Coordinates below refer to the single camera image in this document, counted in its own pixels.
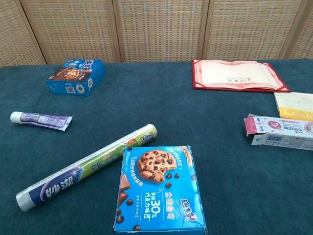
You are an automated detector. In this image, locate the purple toothpaste tube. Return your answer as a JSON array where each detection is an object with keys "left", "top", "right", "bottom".
[{"left": 10, "top": 111, "right": 73, "bottom": 132}]

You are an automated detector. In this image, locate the white pink toothpaste box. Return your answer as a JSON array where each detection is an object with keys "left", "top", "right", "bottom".
[{"left": 243, "top": 113, "right": 313, "bottom": 151}]

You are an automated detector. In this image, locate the large blue cookie box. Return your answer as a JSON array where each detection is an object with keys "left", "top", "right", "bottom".
[{"left": 113, "top": 145, "right": 207, "bottom": 235}]

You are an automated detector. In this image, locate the small blue brown cookie box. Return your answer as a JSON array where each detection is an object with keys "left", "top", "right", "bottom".
[{"left": 46, "top": 59, "right": 106, "bottom": 97}]

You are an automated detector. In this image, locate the teal felt table mat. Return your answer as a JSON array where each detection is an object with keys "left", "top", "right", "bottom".
[{"left": 0, "top": 58, "right": 313, "bottom": 235}]

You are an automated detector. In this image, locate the plastic wrap roll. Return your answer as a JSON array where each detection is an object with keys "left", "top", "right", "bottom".
[{"left": 16, "top": 123, "right": 158, "bottom": 212}]

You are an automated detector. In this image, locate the woven wooden folding screen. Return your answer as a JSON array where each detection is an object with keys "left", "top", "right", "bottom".
[{"left": 0, "top": 0, "right": 313, "bottom": 67}]

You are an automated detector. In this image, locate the red certificate folder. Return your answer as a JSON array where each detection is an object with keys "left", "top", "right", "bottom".
[{"left": 191, "top": 59, "right": 291, "bottom": 94}]

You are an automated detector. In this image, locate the yellow white Lexicon booklet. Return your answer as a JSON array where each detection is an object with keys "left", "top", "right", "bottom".
[{"left": 273, "top": 92, "right": 313, "bottom": 121}]

